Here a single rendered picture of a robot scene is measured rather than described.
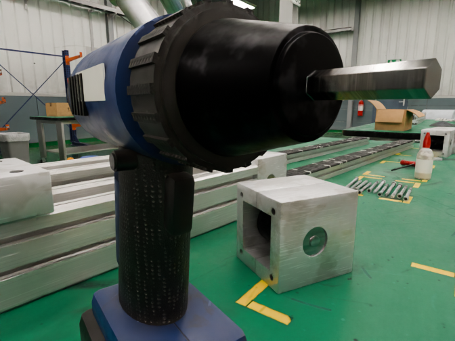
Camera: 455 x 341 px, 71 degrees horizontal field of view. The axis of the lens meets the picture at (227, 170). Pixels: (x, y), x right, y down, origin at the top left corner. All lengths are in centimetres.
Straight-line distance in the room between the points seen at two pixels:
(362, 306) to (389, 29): 1162
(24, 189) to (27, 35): 851
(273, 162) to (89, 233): 33
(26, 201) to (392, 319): 34
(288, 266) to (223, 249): 12
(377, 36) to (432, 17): 147
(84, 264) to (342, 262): 28
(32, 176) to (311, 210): 26
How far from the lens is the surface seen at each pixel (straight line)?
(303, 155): 113
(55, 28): 908
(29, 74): 865
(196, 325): 19
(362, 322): 33
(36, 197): 34
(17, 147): 555
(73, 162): 63
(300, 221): 32
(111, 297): 22
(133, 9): 100
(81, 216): 36
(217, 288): 35
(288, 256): 33
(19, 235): 36
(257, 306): 32
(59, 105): 589
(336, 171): 89
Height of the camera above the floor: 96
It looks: 12 degrees down
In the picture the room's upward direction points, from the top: straight up
